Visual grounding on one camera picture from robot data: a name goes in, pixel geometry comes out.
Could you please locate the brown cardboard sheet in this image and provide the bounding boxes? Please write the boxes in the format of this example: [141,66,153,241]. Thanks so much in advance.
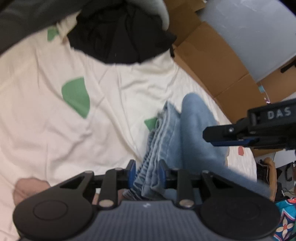
[163,0,270,123]

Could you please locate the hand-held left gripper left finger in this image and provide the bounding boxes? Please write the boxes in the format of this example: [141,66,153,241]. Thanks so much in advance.
[59,159,136,208]

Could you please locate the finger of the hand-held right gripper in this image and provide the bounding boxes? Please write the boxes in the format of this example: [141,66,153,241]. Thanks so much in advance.
[211,137,260,147]
[203,118,250,141]

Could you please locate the teal printed cloth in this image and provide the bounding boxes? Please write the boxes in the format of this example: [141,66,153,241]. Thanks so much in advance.
[273,197,296,241]

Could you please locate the black garment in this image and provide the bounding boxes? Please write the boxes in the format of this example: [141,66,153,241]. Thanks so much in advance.
[67,2,177,65]

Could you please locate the brown folded blanket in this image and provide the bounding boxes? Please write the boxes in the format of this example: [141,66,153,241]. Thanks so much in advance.
[255,157,278,202]

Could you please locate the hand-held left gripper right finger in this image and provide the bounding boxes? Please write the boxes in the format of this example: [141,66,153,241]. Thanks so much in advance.
[158,160,234,209]

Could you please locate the black strap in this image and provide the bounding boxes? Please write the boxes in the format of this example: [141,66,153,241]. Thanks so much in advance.
[280,62,296,73]

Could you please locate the blue denim jeans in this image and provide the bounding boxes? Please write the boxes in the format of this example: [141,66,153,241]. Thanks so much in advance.
[122,93,271,202]

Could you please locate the grey cabinet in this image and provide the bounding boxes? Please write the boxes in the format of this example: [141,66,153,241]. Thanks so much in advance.
[199,0,296,82]

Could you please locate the cream bear print bed sheet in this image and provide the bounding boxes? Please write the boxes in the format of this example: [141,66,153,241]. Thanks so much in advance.
[0,11,258,241]

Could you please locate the black bag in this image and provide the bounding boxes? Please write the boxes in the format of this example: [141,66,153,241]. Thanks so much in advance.
[283,162,296,182]

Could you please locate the grey neck pillow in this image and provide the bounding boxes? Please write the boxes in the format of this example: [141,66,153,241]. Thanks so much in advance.
[125,0,170,32]

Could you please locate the leopard print cloth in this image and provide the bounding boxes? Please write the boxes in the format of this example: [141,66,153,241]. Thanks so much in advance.
[256,160,269,184]

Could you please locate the tall brown panel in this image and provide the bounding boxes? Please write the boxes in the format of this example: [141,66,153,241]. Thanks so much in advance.
[257,59,296,103]

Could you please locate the dark grey pillow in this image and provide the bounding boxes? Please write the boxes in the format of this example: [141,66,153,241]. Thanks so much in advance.
[0,0,88,56]

